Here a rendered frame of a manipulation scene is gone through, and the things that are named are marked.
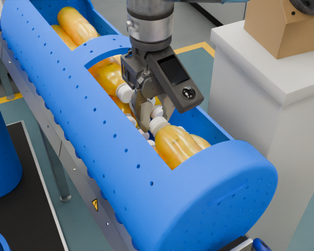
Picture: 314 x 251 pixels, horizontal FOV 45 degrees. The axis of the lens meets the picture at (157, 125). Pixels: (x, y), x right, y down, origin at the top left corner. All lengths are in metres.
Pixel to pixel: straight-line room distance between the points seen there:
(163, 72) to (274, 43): 0.44
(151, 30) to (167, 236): 0.32
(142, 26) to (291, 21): 0.45
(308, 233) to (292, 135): 1.07
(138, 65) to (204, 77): 2.17
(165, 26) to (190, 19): 2.94
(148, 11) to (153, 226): 0.33
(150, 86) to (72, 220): 1.44
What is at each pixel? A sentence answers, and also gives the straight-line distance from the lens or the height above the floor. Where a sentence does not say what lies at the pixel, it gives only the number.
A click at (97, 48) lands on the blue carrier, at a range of 0.86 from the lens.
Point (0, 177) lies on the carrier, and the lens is 1.94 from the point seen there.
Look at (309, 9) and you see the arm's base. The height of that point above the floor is 1.28.
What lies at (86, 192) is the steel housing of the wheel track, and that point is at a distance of 1.03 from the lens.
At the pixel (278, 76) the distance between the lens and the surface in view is 0.95.
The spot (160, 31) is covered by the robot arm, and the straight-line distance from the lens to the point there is 0.61.
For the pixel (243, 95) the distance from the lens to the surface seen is 1.07.
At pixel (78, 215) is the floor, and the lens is 2.05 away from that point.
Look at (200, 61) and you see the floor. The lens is 3.01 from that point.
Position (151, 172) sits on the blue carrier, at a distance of 0.63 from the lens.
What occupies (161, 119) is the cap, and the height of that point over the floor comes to 1.18.
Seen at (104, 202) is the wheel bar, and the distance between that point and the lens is 0.94.
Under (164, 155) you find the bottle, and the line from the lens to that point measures 0.70.
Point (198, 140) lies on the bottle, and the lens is 0.76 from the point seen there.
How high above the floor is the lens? 1.69
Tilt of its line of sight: 44 degrees down
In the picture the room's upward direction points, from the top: straight up
